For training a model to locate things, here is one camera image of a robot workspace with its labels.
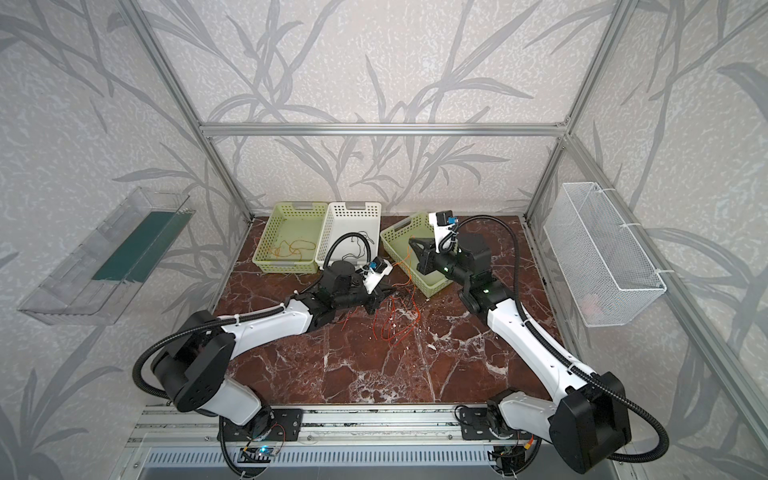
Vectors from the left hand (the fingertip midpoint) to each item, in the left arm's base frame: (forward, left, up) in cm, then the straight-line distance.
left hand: (398, 281), depth 83 cm
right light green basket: (+27, +1, -15) cm, 31 cm away
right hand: (+5, -4, +15) cm, 17 cm away
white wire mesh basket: (-11, -43, +20) cm, 49 cm away
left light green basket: (+28, +42, -17) cm, 53 cm away
